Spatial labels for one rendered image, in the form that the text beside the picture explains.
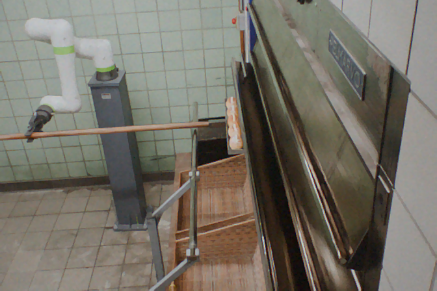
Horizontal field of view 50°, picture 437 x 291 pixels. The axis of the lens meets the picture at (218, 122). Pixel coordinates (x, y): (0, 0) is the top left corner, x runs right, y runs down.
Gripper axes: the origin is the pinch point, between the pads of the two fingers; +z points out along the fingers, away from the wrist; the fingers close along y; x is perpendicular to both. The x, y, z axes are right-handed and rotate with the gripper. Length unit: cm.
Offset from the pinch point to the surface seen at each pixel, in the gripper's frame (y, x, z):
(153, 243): 39, -63, 43
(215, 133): 30, -95, -40
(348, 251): -55, -120, 148
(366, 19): -95, -122, 138
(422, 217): -78, -122, 165
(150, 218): 24, -63, 43
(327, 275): -32, -121, 132
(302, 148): -55, -118, 113
